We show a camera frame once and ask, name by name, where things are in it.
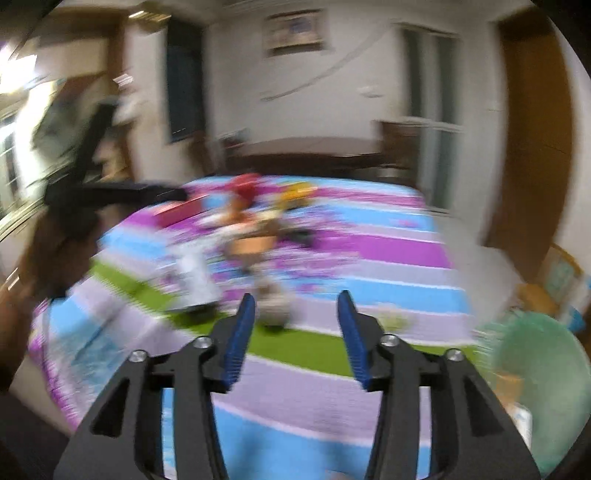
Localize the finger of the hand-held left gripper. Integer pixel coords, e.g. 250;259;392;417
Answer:
85;181;189;204
69;104;117;185

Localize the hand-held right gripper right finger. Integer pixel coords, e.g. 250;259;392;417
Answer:
337;291;541;480

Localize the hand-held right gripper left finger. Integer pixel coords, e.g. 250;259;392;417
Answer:
53;293;256;480

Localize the bin with green bag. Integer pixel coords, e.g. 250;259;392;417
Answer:
475;309;591;478

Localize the person's left hand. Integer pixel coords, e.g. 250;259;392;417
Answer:
21;217;100;301

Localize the pink cardboard box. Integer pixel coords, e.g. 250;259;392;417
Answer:
154;194;208;227

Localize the crumpled grey tissue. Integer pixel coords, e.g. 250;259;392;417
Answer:
256;284;294;326

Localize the white plastic wrapper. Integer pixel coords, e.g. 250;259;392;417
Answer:
171;240;220;308

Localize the small brown block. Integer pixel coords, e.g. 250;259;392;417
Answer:
231;235;273;259

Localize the orange and white carton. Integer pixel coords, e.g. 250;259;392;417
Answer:
222;199;259;227

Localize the striped floral tablecloth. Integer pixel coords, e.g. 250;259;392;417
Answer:
28;173;481;480

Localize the red apple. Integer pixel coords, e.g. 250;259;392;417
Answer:
226;174;262;204

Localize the dark window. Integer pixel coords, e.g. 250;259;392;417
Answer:
165;21;207;144

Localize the dark crumpled wrapper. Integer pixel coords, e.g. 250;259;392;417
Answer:
281;228;319;247

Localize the yellow snack packet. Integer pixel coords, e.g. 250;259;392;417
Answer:
276;182;319;208

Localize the dark wooden dining table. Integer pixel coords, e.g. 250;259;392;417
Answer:
226;137;384;174

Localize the cushioned wooden chair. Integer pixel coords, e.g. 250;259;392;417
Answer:
374;119;421;181

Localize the small wooden chair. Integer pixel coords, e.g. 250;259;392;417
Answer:
517;244;585;333

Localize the white glass door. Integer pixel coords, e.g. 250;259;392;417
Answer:
399;25;462;213

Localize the brown wooden door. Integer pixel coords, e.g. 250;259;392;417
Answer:
482;9;575;268

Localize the wall cable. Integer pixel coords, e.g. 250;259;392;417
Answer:
261;28;389;100

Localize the framed wall picture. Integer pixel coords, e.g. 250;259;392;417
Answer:
264;10;322;56

